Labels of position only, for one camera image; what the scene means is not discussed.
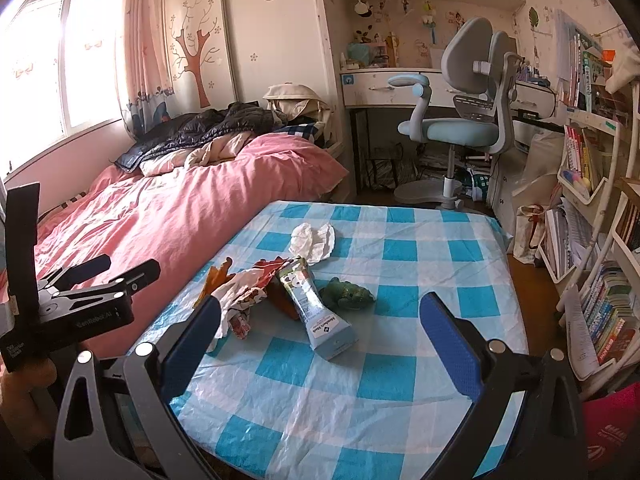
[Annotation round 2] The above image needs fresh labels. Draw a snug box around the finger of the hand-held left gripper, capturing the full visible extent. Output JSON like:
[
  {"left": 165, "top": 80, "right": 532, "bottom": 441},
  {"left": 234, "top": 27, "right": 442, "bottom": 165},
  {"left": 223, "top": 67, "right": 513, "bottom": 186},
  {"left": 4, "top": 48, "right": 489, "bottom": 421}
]
[
  {"left": 35, "top": 254, "right": 112, "bottom": 293},
  {"left": 52, "top": 259, "right": 162, "bottom": 303}
]

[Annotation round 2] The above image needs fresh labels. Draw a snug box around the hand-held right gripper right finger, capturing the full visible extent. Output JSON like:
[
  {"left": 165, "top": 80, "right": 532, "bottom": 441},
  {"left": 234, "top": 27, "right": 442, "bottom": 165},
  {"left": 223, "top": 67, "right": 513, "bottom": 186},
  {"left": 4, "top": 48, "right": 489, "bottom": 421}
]
[{"left": 419, "top": 291, "right": 588, "bottom": 480}]

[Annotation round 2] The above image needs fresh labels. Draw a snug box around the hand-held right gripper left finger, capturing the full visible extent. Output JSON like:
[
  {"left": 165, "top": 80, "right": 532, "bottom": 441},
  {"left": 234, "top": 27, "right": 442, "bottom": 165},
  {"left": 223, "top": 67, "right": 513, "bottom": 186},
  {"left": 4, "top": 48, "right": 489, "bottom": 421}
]
[{"left": 52, "top": 294, "right": 223, "bottom": 480}]

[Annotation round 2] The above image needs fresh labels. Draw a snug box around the long orange peel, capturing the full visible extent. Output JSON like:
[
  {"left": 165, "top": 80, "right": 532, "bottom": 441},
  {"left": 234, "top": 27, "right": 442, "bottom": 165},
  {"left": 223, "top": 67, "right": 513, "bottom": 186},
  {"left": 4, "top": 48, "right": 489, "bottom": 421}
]
[{"left": 194, "top": 257, "right": 236, "bottom": 307}]

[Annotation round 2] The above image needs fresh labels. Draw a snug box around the red snack wrapper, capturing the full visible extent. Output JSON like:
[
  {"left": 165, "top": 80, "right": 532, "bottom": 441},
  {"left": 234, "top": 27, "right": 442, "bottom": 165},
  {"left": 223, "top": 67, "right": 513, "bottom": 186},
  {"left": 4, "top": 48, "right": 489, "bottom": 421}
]
[{"left": 210, "top": 256, "right": 301, "bottom": 342}]

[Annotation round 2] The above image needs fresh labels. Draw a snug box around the green plush toy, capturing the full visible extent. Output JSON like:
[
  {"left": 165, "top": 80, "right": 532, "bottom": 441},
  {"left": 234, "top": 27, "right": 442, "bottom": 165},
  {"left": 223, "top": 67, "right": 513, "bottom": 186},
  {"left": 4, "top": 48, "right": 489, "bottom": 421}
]
[{"left": 320, "top": 276, "right": 376, "bottom": 312}]

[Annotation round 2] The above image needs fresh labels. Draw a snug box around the white tissue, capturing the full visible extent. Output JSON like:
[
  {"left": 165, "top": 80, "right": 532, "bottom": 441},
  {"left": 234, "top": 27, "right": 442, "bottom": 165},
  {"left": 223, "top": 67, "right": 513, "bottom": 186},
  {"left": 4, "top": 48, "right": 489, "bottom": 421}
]
[{"left": 288, "top": 221, "right": 337, "bottom": 264}]

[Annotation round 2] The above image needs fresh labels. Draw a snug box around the pink quilt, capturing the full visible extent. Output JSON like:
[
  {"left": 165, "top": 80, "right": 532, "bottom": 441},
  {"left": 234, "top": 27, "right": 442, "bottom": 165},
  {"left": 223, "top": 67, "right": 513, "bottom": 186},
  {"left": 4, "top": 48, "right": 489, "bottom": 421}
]
[{"left": 0, "top": 132, "right": 351, "bottom": 361}]

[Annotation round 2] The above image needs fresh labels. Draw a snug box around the blue checked tablecloth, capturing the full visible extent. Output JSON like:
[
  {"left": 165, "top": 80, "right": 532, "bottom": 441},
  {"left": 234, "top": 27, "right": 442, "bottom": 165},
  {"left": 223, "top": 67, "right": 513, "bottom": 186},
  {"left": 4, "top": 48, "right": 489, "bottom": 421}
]
[{"left": 167, "top": 200, "right": 531, "bottom": 480}]

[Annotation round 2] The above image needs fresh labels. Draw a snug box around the white tote bag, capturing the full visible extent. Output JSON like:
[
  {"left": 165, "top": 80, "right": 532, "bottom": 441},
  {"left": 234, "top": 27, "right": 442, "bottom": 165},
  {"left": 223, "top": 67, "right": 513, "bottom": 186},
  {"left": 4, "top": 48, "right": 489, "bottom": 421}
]
[{"left": 512, "top": 204, "right": 551, "bottom": 266}]

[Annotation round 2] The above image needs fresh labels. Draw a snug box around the cream blanket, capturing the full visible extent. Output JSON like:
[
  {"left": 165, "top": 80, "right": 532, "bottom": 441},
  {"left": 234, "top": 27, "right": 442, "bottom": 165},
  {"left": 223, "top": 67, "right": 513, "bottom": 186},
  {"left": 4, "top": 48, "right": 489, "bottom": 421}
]
[{"left": 140, "top": 131, "right": 256, "bottom": 177}]

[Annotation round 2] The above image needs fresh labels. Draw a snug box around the dark puffer jacket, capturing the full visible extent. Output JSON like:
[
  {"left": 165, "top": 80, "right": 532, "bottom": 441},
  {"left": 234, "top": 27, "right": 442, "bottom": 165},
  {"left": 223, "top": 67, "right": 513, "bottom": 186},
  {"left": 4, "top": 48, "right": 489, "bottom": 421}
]
[{"left": 115, "top": 101, "right": 291, "bottom": 173}]

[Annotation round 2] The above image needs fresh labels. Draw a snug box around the row of books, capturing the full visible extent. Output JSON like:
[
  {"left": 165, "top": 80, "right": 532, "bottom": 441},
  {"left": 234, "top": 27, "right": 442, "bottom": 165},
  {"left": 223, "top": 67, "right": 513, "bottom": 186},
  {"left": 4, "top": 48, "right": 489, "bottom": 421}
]
[{"left": 580, "top": 265, "right": 640, "bottom": 366}]

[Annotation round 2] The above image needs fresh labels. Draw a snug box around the black mesh bag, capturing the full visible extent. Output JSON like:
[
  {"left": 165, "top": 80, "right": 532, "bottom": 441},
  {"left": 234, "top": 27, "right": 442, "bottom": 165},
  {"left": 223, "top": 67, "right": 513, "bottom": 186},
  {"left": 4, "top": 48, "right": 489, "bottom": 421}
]
[{"left": 367, "top": 157, "right": 401, "bottom": 193}]

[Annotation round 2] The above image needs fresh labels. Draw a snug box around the red bag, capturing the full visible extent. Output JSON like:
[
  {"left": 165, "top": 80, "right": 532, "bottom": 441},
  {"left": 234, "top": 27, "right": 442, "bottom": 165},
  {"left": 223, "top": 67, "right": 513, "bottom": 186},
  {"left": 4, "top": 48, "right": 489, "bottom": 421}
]
[{"left": 580, "top": 372, "right": 640, "bottom": 471}]

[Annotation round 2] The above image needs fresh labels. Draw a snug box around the beige tote bag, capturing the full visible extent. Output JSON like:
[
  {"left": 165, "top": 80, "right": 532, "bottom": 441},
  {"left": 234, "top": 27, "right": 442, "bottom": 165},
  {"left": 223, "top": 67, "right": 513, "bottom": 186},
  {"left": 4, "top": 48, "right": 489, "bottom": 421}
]
[{"left": 510, "top": 132, "right": 566, "bottom": 211}]

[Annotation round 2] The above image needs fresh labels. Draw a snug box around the grey blue desk chair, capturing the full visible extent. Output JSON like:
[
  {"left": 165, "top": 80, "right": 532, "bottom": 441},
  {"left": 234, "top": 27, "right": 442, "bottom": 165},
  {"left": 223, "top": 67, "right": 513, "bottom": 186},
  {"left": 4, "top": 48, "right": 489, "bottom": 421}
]
[{"left": 387, "top": 16, "right": 521, "bottom": 211}]

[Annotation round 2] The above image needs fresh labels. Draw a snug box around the window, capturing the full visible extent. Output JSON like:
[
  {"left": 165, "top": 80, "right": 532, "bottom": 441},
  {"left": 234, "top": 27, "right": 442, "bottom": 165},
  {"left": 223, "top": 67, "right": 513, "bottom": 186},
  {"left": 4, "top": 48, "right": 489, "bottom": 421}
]
[{"left": 0, "top": 0, "right": 126, "bottom": 171}]

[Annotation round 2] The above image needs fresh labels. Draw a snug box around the blue plaid pillow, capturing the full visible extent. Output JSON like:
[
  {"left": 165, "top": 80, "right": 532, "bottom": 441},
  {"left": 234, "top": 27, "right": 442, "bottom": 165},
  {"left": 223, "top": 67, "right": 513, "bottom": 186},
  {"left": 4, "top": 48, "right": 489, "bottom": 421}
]
[{"left": 272, "top": 121, "right": 328, "bottom": 148}]

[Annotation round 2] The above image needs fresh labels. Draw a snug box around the pink curtain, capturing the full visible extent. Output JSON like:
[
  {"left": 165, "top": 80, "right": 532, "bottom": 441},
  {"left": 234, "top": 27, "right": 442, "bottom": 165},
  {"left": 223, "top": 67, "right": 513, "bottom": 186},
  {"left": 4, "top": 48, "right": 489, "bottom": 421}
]
[{"left": 116, "top": 0, "right": 176, "bottom": 141}]

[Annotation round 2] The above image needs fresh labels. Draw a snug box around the white book rack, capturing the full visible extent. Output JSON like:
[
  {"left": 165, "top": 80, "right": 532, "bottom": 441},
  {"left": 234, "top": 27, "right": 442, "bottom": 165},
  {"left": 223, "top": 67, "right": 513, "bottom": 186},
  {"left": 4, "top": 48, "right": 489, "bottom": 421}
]
[{"left": 537, "top": 110, "right": 640, "bottom": 401}]

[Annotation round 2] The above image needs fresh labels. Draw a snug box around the white desk with drawers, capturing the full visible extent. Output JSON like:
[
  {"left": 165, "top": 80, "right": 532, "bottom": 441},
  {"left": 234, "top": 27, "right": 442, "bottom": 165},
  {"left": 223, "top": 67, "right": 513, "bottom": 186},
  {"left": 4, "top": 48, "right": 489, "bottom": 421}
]
[{"left": 339, "top": 67, "right": 558, "bottom": 201}]

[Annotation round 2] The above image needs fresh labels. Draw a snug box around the wardrobe with tree decal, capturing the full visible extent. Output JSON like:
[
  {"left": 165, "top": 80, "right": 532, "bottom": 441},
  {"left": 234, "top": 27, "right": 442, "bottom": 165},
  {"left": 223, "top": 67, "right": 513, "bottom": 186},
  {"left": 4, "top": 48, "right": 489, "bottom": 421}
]
[{"left": 162, "top": 0, "right": 346, "bottom": 111}]

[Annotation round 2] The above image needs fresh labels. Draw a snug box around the teal storage box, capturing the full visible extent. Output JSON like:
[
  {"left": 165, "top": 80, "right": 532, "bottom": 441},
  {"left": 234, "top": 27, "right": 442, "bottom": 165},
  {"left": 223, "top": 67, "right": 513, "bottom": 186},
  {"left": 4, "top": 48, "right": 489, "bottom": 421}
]
[{"left": 347, "top": 41, "right": 373, "bottom": 66}]

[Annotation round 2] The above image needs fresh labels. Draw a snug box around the cream cloth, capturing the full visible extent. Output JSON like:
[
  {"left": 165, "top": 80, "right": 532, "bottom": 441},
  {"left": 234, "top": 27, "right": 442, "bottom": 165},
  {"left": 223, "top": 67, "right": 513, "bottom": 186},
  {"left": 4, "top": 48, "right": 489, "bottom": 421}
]
[{"left": 605, "top": 50, "right": 640, "bottom": 93}]

